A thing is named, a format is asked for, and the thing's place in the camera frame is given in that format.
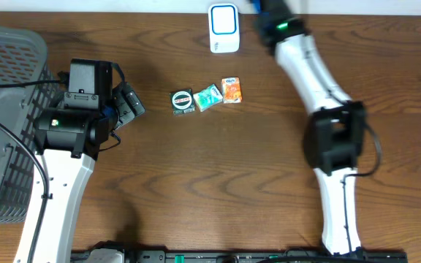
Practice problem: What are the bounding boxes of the teal small tissue pack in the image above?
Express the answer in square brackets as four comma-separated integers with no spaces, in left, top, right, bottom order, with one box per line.
[193,84,223,112]

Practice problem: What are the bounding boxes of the grey plastic mesh basket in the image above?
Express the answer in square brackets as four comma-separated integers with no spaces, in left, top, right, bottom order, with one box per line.
[0,24,64,226]

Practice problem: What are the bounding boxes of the orange small tissue pack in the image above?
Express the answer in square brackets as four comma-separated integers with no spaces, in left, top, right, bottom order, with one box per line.
[221,77,243,104]

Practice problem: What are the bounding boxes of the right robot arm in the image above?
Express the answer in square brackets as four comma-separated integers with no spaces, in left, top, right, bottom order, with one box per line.
[252,0,365,256]

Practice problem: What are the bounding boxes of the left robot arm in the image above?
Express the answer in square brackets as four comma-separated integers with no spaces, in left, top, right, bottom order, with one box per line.
[14,58,145,262]

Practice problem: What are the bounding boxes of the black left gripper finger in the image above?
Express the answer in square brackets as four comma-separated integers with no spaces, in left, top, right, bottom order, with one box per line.
[121,83,145,117]
[113,93,136,129]

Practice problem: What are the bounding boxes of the green round-logo box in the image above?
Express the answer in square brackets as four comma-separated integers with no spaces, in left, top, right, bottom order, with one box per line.
[170,88,196,115]

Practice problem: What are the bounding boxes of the white barcode scanner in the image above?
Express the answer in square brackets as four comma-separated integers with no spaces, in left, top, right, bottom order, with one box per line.
[208,3,240,53]

